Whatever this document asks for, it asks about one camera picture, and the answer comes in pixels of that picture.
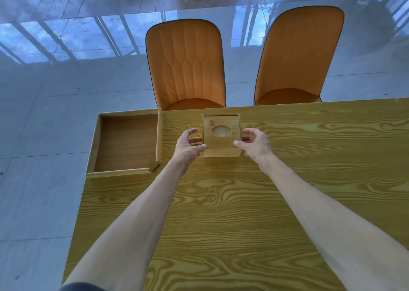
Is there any person's right hand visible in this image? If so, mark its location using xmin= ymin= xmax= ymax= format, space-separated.
xmin=233 ymin=127 xmax=275 ymax=173

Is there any person's left hand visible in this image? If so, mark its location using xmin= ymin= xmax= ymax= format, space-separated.
xmin=171 ymin=127 xmax=207 ymax=173

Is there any wooden box with holed lid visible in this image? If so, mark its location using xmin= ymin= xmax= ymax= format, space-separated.
xmin=201 ymin=113 xmax=242 ymax=158

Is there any person's left forearm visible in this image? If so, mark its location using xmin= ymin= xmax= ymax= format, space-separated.
xmin=62 ymin=158 xmax=192 ymax=291

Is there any person's right forearm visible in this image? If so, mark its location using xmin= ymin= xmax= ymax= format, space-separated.
xmin=257 ymin=155 xmax=409 ymax=291

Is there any open wooden tray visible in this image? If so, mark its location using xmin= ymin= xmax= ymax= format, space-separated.
xmin=85 ymin=108 xmax=164 ymax=178

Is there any orange quilted chair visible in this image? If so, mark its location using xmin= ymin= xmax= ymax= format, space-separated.
xmin=145 ymin=18 xmax=227 ymax=111

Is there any orange plain-backed chair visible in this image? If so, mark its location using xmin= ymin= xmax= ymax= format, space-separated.
xmin=254 ymin=6 xmax=345 ymax=107

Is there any gray printed shirt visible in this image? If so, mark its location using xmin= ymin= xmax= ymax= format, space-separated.
xmin=60 ymin=282 xmax=106 ymax=291

